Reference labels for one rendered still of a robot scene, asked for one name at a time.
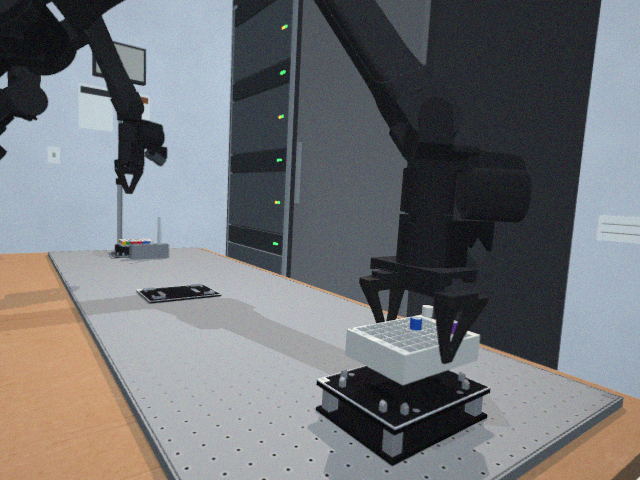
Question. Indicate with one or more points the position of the blue vial with cap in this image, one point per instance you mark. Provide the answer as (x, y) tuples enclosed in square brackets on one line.
[(415, 326)]

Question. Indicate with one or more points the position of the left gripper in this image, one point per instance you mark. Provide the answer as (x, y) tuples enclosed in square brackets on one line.
[(125, 152)]

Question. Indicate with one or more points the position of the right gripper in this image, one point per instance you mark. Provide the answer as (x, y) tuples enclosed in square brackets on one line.
[(419, 266)]

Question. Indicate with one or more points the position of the white vial cap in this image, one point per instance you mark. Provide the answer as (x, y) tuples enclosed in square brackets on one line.
[(427, 314)]

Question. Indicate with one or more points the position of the white grid rack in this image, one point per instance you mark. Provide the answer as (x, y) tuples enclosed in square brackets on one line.
[(397, 364)]

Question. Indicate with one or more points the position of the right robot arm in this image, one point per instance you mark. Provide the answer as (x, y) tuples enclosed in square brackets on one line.
[(490, 186)]

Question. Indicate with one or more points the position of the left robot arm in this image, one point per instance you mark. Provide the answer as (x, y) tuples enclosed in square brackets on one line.
[(28, 99)]

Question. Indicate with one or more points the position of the black rack of coloured-cap vials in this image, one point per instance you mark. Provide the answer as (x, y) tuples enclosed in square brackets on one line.
[(121, 250)]

